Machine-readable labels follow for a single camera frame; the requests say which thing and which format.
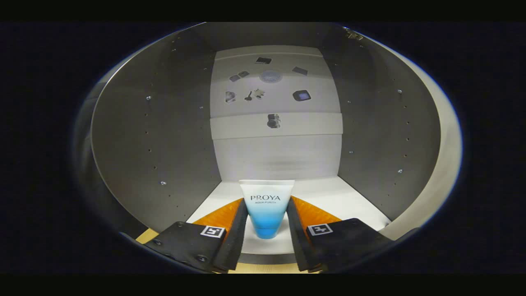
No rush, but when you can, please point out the grey framed cabinet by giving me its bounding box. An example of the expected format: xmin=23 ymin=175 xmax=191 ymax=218
xmin=75 ymin=22 xmax=442 ymax=266

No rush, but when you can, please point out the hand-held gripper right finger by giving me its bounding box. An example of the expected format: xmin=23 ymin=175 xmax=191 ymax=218
xmin=286 ymin=196 xmax=394 ymax=273

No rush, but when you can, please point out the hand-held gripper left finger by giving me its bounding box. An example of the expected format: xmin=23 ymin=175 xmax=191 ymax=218
xmin=141 ymin=197 xmax=249 ymax=273

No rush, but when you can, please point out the white and blue tube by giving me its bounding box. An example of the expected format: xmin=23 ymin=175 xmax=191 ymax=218
xmin=239 ymin=179 xmax=295 ymax=240

